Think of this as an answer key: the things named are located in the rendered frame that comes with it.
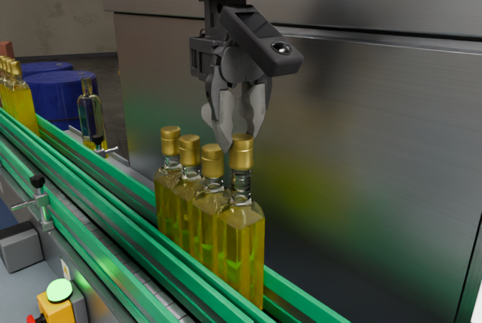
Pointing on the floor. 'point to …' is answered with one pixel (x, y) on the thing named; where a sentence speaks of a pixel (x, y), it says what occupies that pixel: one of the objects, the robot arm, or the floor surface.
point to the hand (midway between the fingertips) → (241, 142)
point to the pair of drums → (57, 91)
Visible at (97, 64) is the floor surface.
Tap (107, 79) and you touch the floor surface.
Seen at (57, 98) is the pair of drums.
